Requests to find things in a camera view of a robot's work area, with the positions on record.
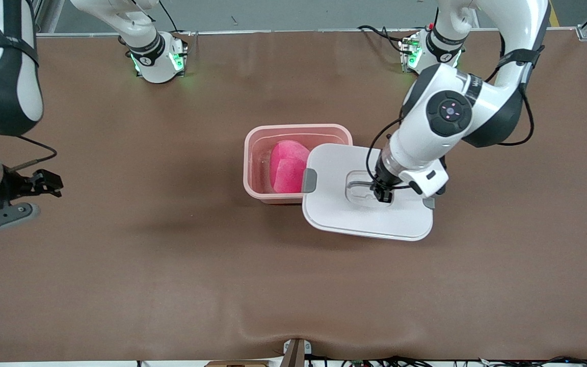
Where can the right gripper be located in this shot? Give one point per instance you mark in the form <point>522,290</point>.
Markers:
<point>17,185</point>

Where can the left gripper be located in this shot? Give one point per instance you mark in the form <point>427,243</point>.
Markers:
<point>382,182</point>

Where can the white box lid grey clips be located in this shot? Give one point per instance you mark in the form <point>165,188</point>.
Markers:
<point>349,214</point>

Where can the pink plush toy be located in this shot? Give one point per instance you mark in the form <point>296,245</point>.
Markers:
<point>286,168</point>

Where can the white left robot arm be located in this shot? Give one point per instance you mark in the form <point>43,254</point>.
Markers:
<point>477,117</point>

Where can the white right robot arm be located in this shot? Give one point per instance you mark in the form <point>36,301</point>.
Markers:
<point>3,92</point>

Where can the pink plastic storage box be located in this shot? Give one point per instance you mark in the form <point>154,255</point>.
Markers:
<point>258,168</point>

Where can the brown wooden board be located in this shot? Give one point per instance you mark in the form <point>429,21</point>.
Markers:
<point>237,364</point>

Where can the metal clamp bracket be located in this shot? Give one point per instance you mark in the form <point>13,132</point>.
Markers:
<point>293,354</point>

